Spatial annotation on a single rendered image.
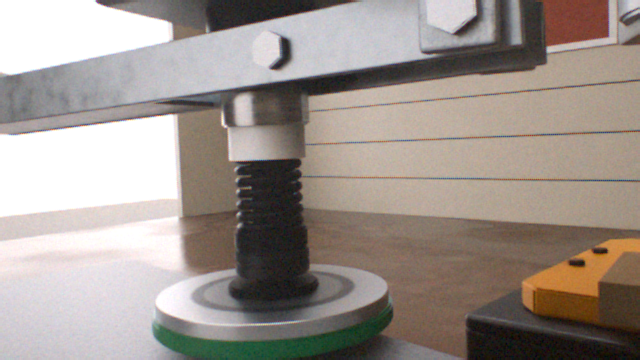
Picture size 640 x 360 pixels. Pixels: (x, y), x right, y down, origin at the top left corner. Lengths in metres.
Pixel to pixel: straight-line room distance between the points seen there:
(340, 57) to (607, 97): 6.21
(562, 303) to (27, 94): 0.73
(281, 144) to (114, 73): 0.17
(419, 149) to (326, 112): 1.71
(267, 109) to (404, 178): 7.23
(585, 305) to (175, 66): 0.63
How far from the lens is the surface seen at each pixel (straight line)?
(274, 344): 0.44
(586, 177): 6.67
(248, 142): 0.50
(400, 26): 0.41
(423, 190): 7.55
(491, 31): 0.37
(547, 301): 0.90
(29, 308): 0.78
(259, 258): 0.51
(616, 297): 0.75
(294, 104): 0.50
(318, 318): 0.45
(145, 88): 0.54
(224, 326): 0.45
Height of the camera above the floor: 1.00
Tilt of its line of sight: 3 degrees down
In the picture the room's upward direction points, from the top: 2 degrees counter-clockwise
